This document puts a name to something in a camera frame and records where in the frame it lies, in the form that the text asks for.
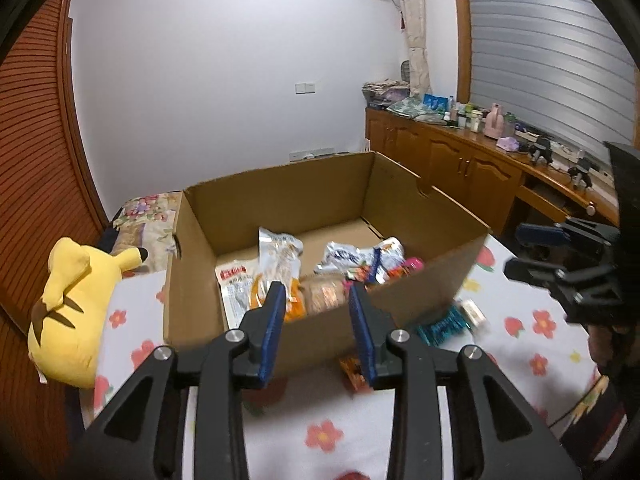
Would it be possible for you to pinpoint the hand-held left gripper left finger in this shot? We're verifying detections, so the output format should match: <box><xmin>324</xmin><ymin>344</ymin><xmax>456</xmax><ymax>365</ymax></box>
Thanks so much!
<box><xmin>62</xmin><ymin>281</ymin><xmax>287</xmax><ymax>480</ymax></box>

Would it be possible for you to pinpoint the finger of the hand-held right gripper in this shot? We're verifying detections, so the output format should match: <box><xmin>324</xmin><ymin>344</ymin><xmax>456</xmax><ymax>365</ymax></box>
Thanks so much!
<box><xmin>503</xmin><ymin>257</ymin><xmax>578</xmax><ymax>303</ymax></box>
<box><xmin>515</xmin><ymin>217</ymin><xmax>622</xmax><ymax>262</ymax></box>

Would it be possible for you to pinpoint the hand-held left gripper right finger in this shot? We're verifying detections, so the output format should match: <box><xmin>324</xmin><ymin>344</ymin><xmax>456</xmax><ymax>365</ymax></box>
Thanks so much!
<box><xmin>348</xmin><ymin>284</ymin><xmax>584</xmax><ymax>480</ymax></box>

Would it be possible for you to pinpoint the small orange brown snack packet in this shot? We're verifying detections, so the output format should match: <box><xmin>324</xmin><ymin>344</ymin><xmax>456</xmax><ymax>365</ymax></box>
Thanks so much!
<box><xmin>338</xmin><ymin>354</ymin><xmax>374</xmax><ymax>392</ymax></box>

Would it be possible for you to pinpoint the beige biscuit packet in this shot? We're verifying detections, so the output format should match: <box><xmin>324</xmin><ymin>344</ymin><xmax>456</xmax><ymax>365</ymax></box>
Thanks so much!
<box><xmin>302</xmin><ymin>275</ymin><xmax>349</xmax><ymax>317</ymax></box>

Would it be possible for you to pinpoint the white red label snack packet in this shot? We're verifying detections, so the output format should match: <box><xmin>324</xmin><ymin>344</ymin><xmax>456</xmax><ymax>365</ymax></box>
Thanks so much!
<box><xmin>215</xmin><ymin>261</ymin><xmax>257</xmax><ymax>329</ymax></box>

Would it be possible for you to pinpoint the purple blue snack packet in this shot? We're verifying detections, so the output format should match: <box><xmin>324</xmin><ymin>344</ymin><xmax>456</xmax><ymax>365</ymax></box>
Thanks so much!
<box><xmin>371</xmin><ymin>237</ymin><xmax>406</xmax><ymax>283</ymax></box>

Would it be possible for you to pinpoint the white orange snack packet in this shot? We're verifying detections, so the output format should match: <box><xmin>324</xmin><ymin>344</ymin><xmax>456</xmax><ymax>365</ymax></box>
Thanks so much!
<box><xmin>257</xmin><ymin>226</ymin><xmax>305</xmax><ymax>282</ymax></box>

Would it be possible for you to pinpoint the brown cardboard box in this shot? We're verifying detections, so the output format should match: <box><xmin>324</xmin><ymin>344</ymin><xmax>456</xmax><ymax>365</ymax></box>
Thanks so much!
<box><xmin>164</xmin><ymin>151</ymin><xmax>492</xmax><ymax>377</ymax></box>

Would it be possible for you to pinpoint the person's right hand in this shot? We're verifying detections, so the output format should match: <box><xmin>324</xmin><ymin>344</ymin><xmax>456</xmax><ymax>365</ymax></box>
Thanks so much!
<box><xmin>588</xmin><ymin>325</ymin><xmax>622</xmax><ymax>377</ymax></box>

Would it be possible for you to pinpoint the black gripper stand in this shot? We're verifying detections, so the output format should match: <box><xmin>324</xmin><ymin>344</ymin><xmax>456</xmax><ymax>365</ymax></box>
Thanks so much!
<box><xmin>527</xmin><ymin>138</ymin><xmax>555</xmax><ymax>167</ymax></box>
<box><xmin>567</xmin><ymin>157</ymin><xmax>596</xmax><ymax>191</ymax></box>

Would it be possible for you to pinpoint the small white snack packet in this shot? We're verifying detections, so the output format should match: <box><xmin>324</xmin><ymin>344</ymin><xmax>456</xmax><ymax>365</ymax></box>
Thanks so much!
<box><xmin>455</xmin><ymin>298</ymin><xmax>487</xmax><ymax>330</ymax></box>

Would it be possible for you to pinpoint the teal snack packet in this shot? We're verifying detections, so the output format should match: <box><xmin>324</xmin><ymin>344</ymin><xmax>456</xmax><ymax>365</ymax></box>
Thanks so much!
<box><xmin>416</xmin><ymin>307</ymin><xmax>470</xmax><ymax>347</ymax></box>

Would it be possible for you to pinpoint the floral strawberry bedsheet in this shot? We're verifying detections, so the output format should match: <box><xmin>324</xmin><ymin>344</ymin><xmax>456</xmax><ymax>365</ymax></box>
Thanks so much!
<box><xmin>82</xmin><ymin>232</ymin><xmax>609</xmax><ymax>480</ymax></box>

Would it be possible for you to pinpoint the wooden cabinet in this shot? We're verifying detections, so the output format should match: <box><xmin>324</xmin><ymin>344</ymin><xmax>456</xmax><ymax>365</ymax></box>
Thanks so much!
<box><xmin>364</xmin><ymin>107</ymin><xmax>621</xmax><ymax>242</ymax></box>

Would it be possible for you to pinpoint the pink bottle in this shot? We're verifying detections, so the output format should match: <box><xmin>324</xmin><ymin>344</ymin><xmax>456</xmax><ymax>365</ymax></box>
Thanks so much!
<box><xmin>483</xmin><ymin>102</ymin><xmax>505</xmax><ymax>139</ymax></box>

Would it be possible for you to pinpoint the floral pillow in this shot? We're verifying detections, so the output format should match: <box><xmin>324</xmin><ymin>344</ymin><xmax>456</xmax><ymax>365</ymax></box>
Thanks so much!
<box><xmin>110</xmin><ymin>191</ymin><xmax>184</xmax><ymax>274</ymax></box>

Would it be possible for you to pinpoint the green patterned cloth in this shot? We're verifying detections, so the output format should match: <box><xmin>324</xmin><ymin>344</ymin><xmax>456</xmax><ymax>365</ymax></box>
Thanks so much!
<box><xmin>387</xmin><ymin>97</ymin><xmax>436</xmax><ymax>119</ymax></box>

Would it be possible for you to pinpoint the grey window blind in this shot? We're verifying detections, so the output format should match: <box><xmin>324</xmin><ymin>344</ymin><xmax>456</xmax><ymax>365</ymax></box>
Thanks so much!
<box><xmin>462</xmin><ymin>0</ymin><xmax>639</xmax><ymax>167</ymax></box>

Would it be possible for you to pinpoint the yellow plush toy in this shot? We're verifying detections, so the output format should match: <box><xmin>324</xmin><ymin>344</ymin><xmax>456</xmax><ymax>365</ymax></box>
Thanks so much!
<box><xmin>27</xmin><ymin>237</ymin><xmax>150</xmax><ymax>390</ymax></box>

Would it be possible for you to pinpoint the stack of papers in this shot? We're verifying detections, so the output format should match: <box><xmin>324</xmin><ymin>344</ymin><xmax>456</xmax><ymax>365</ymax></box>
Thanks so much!
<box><xmin>362</xmin><ymin>78</ymin><xmax>411</xmax><ymax>109</ymax></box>

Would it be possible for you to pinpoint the cream patterned curtain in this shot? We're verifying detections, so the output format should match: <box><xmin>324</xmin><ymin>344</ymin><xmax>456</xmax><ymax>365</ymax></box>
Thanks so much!
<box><xmin>387</xmin><ymin>0</ymin><xmax>434</xmax><ymax>99</ymax></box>

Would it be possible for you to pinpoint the wooden louvered wardrobe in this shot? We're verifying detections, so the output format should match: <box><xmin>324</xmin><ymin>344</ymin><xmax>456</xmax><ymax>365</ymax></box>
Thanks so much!
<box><xmin>0</xmin><ymin>0</ymin><xmax>109</xmax><ymax>480</ymax></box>

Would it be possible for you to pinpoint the white wall socket strip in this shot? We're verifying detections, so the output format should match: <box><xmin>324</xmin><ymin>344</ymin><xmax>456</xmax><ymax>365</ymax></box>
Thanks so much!
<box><xmin>288</xmin><ymin>147</ymin><xmax>335</xmax><ymax>161</ymax></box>

